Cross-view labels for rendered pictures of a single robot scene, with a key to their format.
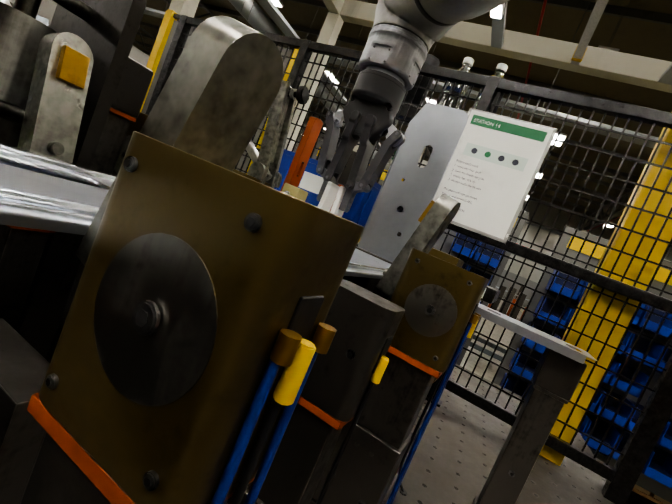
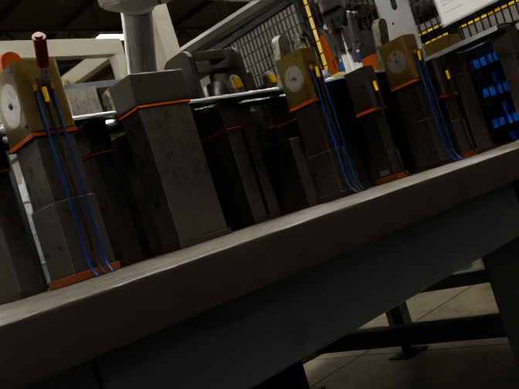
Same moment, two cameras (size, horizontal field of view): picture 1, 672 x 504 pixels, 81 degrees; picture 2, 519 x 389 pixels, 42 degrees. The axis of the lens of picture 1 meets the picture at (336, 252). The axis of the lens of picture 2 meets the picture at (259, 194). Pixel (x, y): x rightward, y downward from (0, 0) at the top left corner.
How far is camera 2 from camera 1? 143 cm
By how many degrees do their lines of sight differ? 25
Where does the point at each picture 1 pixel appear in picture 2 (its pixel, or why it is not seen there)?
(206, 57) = (276, 45)
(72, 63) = (237, 82)
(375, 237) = not seen: hidden behind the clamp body
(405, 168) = (389, 17)
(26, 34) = (219, 86)
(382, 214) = not seen: hidden behind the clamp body
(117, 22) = (235, 63)
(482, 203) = not seen: outside the picture
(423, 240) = (379, 42)
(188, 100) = (278, 52)
